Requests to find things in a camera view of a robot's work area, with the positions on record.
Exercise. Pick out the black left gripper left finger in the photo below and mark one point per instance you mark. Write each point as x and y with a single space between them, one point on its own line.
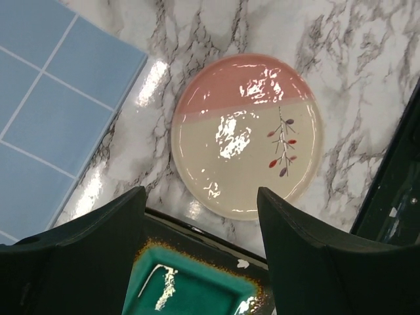
80 267

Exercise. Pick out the blue grid placemat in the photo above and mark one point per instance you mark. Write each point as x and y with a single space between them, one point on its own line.
63 80

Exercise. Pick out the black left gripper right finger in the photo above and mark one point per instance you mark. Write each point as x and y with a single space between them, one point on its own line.
316 268

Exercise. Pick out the brown rimmed plate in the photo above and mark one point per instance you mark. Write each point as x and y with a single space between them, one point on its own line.
246 121

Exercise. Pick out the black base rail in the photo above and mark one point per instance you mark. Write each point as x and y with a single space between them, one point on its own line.
390 211

